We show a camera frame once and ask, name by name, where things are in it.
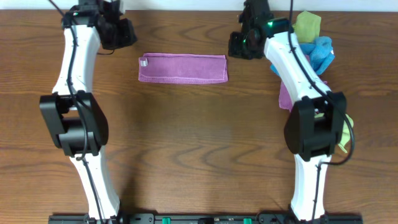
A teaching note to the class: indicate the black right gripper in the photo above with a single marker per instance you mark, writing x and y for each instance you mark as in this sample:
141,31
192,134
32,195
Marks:
236,47

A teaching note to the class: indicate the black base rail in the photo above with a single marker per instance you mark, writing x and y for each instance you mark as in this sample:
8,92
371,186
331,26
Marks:
148,218

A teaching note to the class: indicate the blue cloth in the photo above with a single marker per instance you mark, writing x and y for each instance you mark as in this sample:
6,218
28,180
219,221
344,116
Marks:
320,53

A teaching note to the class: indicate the upper green cloth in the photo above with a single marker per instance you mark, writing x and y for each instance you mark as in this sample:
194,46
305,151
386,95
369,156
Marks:
307,27

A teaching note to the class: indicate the lower green cloth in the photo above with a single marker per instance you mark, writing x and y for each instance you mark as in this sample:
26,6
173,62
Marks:
345,138

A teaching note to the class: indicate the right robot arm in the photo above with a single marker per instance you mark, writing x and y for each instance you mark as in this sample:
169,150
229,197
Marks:
315,124

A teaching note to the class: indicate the dark purple cloth in pile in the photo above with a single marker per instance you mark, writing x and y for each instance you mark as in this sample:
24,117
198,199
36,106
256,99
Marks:
285,102

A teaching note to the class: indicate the green cloth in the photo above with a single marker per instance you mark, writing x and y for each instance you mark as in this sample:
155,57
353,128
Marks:
345,138
307,27

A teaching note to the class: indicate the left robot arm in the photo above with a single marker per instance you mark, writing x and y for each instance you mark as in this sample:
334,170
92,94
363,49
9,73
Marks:
74,119

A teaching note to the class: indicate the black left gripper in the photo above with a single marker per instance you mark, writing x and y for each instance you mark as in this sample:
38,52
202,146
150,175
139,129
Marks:
125,35

